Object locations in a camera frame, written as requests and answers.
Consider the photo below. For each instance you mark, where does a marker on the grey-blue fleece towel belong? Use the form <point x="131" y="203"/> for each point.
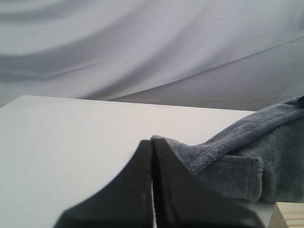
<point x="259" y="157"/>

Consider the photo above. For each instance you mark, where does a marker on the grey backdrop cloth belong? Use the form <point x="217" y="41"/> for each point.
<point x="230" y="54"/>

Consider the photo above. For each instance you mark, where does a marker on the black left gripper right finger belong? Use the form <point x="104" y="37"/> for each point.
<point x="181" y="200"/>

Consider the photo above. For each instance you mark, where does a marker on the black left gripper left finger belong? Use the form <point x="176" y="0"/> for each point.
<point x="125" y="202"/>

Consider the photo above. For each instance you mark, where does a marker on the light wooden block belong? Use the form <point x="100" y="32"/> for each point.
<point x="287" y="215"/>

